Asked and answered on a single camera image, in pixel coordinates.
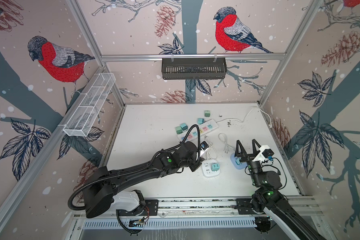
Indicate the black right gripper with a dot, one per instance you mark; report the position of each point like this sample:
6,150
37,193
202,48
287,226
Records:
243,157

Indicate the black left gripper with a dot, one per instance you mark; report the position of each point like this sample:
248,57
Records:
198,163

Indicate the white square socket cube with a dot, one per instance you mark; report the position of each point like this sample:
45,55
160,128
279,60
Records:
210,168

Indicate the white multicolour power strip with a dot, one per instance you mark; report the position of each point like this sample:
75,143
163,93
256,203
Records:
204,128

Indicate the blue square socket cube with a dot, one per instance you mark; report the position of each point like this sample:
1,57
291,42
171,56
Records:
238,167

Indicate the teal plug adapter front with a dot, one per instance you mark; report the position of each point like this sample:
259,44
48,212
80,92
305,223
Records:
215,167

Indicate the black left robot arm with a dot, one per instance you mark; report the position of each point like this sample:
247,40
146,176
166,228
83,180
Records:
95,196

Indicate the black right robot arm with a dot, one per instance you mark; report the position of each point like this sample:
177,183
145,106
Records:
268,199

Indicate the green plug adapter left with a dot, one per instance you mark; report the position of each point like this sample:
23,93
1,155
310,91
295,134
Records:
179,130

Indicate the green plug adapter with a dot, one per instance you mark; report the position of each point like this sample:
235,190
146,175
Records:
179,130
207,113

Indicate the green plug adapter far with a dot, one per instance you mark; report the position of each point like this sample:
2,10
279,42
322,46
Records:
207,113

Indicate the white mesh shelf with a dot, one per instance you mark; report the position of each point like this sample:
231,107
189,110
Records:
82,120

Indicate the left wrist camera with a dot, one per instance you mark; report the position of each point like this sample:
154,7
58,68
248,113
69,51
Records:
204,147

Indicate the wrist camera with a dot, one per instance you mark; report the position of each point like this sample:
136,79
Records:
265,154
204,147

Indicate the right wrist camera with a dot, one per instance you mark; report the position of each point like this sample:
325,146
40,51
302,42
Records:
265,154

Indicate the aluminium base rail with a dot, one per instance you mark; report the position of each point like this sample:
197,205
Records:
176,213

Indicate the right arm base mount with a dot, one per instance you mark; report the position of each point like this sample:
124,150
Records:
244,206

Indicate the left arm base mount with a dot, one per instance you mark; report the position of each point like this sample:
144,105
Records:
134,204

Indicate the black wire basket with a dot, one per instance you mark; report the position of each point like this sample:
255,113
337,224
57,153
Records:
194,68

